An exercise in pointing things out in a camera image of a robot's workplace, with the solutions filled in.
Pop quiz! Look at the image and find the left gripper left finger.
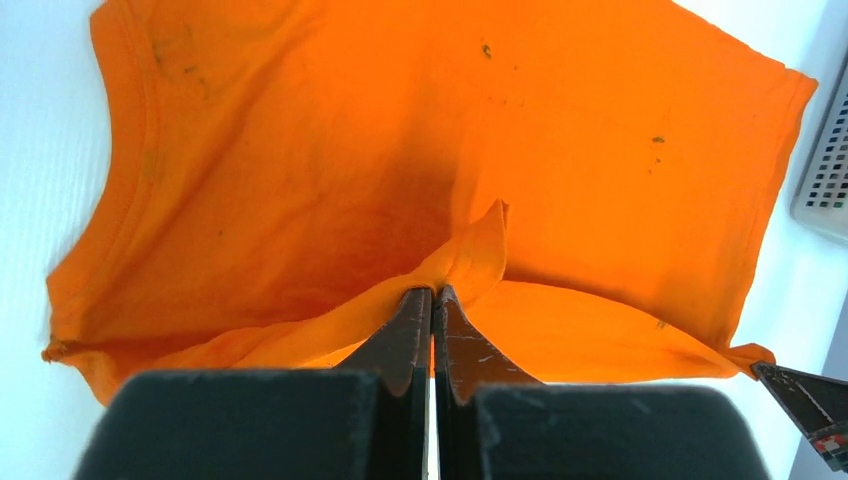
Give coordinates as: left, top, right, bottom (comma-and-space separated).
75, 288, 432, 479

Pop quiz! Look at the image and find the orange t shirt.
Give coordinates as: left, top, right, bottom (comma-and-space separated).
42, 1, 817, 404

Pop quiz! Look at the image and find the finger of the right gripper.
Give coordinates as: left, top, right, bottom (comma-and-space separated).
751, 362, 847, 472

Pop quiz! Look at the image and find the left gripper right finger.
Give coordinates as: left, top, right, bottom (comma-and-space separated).
431, 286, 767, 479

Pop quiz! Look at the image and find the white plastic basket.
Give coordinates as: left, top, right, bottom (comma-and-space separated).
791, 61, 847, 244

